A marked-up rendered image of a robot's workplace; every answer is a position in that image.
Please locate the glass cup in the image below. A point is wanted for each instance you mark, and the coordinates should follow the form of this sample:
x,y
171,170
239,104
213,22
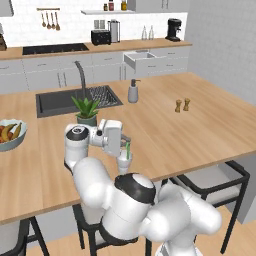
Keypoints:
x,y
124,165

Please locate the wooden utensil rail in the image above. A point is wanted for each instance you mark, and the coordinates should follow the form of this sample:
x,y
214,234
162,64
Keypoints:
x,y
48,9

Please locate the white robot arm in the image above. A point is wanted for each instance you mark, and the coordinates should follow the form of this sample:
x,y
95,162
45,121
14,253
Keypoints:
x,y
130,206

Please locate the grey wall socket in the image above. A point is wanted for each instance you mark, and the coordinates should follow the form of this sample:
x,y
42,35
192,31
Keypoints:
x,y
99,24

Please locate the black stool with grey seat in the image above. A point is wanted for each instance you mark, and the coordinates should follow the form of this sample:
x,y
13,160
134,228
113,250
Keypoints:
x,y
16,236
213,186
87,226

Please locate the black coffee machine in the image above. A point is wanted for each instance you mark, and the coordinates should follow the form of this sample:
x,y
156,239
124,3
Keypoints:
x,y
174,30

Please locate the grey wall cupboard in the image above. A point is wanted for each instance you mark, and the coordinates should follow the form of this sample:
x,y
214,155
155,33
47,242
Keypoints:
x,y
160,5
6,7

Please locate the dark grey tap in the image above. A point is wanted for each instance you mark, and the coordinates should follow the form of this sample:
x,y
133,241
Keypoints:
x,y
81,75

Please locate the grey soap dispenser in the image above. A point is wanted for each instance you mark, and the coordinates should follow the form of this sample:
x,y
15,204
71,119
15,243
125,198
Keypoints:
x,y
133,93

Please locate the pale blue fruit bowl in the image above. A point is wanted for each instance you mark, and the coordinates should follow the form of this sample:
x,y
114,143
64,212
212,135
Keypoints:
x,y
13,141

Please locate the clear glass bottle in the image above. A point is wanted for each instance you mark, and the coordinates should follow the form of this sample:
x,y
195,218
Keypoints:
x,y
144,34
151,33

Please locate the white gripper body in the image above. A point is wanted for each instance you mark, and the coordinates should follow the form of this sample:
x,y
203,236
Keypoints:
x,y
113,136

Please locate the green plant in grey pot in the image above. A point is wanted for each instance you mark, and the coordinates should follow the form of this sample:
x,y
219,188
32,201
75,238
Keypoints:
x,y
86,110

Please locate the black hob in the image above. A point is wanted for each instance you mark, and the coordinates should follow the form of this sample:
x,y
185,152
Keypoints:
x,y
55,49

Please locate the open grey drawer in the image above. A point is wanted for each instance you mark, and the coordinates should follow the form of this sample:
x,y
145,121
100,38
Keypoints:
x,y
146,61

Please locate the steel kettle jug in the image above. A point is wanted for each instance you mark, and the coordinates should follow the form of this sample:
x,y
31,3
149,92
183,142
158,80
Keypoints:
x,y
114,31

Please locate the brown wooden shaker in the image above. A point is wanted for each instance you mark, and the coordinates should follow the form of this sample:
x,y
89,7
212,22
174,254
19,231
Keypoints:
x,y
178,106
186,105

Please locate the hanging wooden spoon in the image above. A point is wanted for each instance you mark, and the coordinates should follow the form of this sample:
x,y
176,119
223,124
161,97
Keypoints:
x,y
43,23
52,24
57,26
48,25

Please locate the grey cupboard run with worktop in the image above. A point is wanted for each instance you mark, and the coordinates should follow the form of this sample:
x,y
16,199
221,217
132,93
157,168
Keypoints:
x,y
43,71

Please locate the yellow bottle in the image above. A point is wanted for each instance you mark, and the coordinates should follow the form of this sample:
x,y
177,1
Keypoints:
x,y
124,5

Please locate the small brown jar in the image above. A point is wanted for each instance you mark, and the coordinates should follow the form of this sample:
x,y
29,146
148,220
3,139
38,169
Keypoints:
x,y
105,7

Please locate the yellow bananas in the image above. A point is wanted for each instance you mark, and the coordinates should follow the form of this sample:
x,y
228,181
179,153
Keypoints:
x,y
8,130

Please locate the green straw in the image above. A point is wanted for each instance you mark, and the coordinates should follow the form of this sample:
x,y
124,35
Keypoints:
x,y
128,150

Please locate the white wall shelf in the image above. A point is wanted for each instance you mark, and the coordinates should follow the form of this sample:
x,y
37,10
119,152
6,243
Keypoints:
x,y
106,12

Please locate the dark grey sink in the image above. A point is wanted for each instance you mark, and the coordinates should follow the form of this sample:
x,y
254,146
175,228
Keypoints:
x,y
56,101

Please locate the dark red bottle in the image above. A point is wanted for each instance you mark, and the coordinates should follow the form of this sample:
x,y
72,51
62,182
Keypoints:
x,y
111,5

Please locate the black toaster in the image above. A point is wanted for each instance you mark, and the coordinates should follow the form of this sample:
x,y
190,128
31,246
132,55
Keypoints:
x,y
100,37

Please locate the brown knife block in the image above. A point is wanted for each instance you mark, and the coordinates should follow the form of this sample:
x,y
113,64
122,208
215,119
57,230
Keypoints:
x,y
2,41

